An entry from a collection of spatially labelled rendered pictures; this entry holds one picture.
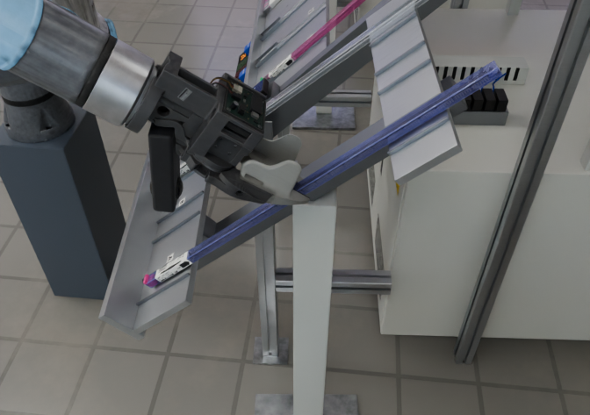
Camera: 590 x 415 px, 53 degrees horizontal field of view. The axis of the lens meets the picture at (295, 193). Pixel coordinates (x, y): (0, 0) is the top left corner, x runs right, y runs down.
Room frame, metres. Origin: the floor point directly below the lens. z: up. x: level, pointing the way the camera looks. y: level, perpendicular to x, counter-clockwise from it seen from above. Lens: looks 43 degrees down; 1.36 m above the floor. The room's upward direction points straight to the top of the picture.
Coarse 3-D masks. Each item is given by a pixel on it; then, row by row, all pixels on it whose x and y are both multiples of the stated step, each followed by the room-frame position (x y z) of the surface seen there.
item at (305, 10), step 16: (288, 0) 1.27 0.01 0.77; (304, 0) 1.19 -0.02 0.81; (320, 0) 1.12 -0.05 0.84; (272, 16) 1.27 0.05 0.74; (288, 16) 1.18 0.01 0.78; (304, 16) 1.12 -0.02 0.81; (320, 16) 1.05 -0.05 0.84; (272, 32) 1.18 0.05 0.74; (288, 32) 1.11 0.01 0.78; (304, 32) 1.04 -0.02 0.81; (272, 48) 1.09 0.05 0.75; (288, 48) 1.04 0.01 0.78; (320, 48) 0.93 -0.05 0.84; (256, 64) 1.07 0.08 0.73; (272, 64) 1.03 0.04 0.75; (304, 64) 0.92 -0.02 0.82; (256, 80) 1.02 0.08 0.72; (272, 80) 0.96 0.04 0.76
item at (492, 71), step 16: (496, 64) 0.49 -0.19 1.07; (464, 80) 0.49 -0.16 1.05; (480, 80) 0.48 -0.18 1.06; (448, 96) 0.49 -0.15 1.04; (464, 96) 0.48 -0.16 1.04; (416, 112) 0.49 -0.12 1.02; (432, 112) 0.48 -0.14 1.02; (400, 128) 0.48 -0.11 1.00; (368, 144) 0.49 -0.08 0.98; (384, 144) 0.48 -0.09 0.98; (336, 160) 0.49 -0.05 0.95; (352, 160) 0.48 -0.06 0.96; (320, 176) 0.48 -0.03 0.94; (304, 192) 0.48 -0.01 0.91; (256, 208) 0.50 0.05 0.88; (272, 208) 0.48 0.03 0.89; (240, 224) 0.49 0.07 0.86; (256, 224) 0.48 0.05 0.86; (208, 240) 0.49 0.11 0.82; (224, 240) 0.48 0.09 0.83; (192, 256) 0.48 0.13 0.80
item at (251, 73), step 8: (264, 0) 1.37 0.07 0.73; (256, 16) 1.28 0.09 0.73; (264, 16) 1.30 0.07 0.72; (256, 24) 1.23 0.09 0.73; (264, 24) 1.26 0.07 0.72; (256, 32) 1.20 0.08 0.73; (256, 40) 1.16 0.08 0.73; (256, 48) 1.14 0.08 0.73; (248, 56) 1.10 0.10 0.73; (256, 56) 1.11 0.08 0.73; (248, 64) 1.06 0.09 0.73; (248, 72) 1.03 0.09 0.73; (256, 72) 1.05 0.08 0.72; (248, 80) 1.00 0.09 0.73
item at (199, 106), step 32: (160, 96) 0.47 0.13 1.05; (192, 96) 0.47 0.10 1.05; (224, 96) 0.49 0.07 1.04; (256, 96) 0.51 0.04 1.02; (128, 128) 0.47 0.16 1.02; (192, 128) 0.48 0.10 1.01; (224, 128) 0.47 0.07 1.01; (256, 128) 0.47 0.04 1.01; (192, 160) 0.46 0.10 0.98; (224, 160) 0.47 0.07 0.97
